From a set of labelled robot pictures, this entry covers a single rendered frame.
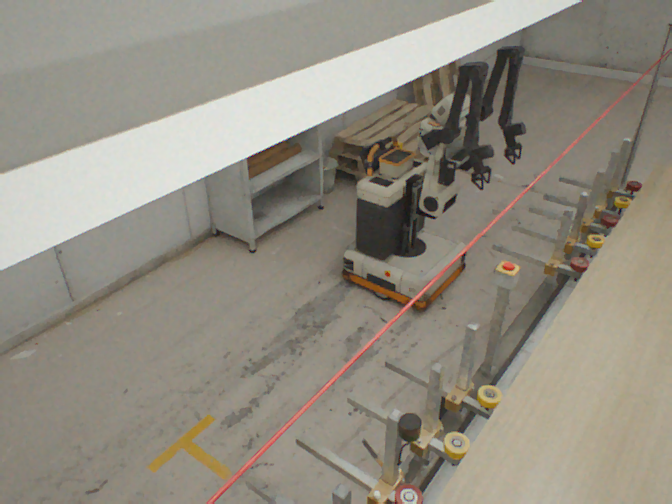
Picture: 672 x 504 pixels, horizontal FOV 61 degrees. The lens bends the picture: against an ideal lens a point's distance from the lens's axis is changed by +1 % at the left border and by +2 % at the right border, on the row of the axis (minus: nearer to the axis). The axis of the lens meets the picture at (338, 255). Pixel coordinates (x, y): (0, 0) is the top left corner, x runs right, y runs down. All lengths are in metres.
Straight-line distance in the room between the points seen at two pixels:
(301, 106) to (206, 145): 0.04
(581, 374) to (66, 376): 2.74
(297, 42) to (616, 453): 1.92
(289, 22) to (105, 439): 3.13
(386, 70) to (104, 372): 3.43
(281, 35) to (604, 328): 2.35
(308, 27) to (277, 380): 3.17
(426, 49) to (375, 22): 0.06
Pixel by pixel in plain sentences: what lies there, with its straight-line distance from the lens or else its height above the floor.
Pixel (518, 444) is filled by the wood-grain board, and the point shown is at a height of 0.90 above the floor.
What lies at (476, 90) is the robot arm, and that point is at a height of 1.50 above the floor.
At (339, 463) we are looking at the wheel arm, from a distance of 1.87.
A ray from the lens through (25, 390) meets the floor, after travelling 3.69.
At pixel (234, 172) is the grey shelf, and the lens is 4.11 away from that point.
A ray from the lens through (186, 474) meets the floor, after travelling 2.99.
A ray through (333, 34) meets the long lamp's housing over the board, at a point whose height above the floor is 2.33.
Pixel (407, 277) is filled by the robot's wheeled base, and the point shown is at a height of 0.27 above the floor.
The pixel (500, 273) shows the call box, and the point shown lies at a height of 1.21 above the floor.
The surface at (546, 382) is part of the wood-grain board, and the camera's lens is 2.16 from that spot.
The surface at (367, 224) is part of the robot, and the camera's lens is 3.64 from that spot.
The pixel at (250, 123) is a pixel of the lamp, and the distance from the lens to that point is 0.17.
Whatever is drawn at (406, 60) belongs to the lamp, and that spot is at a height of 2.31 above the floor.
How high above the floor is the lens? 2.37
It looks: 34 degrees down
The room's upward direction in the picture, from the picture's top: straight up
